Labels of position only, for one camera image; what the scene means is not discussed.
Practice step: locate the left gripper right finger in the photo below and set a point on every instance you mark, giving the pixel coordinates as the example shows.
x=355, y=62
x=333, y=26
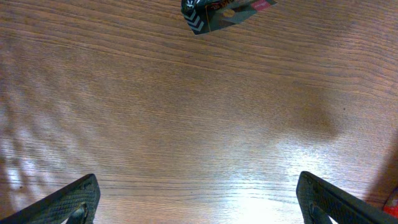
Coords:
x=322, y=202

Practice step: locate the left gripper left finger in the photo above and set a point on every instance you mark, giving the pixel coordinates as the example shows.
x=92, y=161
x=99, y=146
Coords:
x=75, y=203

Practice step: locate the red snack bag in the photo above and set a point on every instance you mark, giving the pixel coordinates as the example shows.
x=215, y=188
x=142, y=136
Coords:
x=391, y=205

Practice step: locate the silver dark snack packet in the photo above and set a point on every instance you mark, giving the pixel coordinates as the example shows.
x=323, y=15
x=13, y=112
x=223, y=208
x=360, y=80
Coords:
x=204, y=16

